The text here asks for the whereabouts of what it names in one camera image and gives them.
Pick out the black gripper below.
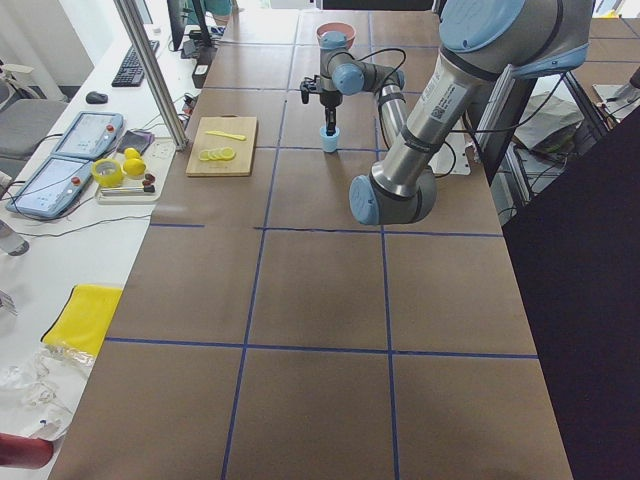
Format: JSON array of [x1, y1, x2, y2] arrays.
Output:
[[320, 90, 341, 136]]

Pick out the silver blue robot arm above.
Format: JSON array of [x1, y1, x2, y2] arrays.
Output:
[[300, 1, 593, 225]]

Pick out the light blue cup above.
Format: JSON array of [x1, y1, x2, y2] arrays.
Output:
[[319, 126, 340, 153]]

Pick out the pink bowl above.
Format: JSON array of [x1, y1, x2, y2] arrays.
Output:
[[316, 22, 356, 48]]

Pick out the yellow plastic knife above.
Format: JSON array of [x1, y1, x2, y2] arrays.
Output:
[[205, 130, 247, 141]]

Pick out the wooden cutting board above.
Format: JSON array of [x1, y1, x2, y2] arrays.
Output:
[[186, 116, 257, 177]]

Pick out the purple notebook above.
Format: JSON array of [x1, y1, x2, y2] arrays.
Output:
[[116, 130, 155, 154]]

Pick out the white tray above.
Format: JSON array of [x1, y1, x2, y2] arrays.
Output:
[[94, 137, 175, 205]]

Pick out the black keyboard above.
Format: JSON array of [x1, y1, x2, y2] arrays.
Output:
[[111, 46, 145, 88]]

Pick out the yellow lemon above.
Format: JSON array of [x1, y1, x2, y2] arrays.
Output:
[[122, 157, 146, 177], [124, 147, 141, 159]]

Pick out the yellow tape roll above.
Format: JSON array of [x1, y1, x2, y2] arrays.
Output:
[[91, 158, 124, 188]]

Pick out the black computer mouse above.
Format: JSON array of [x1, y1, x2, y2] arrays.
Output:
[[85, 91, 109, 105]]

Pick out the teach pendant tablet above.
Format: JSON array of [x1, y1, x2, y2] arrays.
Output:
[[6, 155, 93, 219], [53, 111, 124, 160]]

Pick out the yellow cloth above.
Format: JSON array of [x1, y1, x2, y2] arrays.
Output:
[[41, 284, 123, 357]]

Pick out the clear plastic bag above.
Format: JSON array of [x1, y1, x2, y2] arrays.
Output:
[[1, 345, 95, 441]]

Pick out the red bottle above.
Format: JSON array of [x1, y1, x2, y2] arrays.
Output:
[[1, 433, 54, 469]]

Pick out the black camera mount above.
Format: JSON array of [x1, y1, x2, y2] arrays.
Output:
[[299, 75, 323, 104]]

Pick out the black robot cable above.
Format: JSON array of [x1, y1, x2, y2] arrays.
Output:
[[355, 47, 531, 179]]

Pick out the white pedestal column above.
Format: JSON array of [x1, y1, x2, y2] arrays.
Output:
[[429, 133, 471, 175]]

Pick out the aluminium frame post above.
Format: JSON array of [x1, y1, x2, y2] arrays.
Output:
[[114, 0, 188, 151]]

